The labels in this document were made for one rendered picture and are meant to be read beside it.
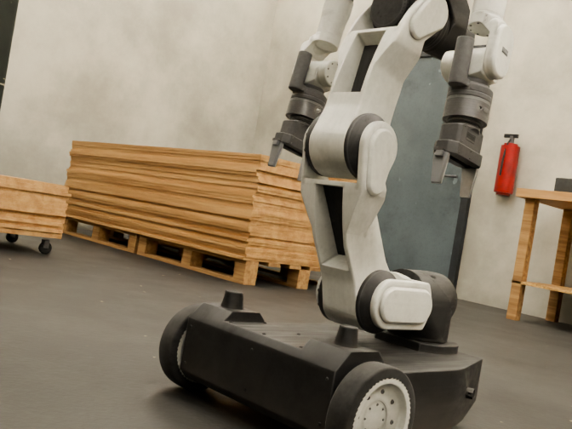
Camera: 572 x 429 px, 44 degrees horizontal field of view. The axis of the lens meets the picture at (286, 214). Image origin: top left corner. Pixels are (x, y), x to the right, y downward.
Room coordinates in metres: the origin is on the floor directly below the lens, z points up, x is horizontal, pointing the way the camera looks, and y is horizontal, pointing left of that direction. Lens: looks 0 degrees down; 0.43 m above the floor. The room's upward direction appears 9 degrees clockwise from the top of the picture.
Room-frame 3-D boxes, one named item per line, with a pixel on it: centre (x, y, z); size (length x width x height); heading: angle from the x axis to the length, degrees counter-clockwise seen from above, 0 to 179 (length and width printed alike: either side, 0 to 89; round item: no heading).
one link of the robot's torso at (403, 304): (1.66, -0.23, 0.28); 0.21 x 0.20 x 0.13; 133
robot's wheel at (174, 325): (1.67, 0.15, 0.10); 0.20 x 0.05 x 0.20; 133
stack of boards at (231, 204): (5.42, 0.66, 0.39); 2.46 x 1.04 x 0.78; 43
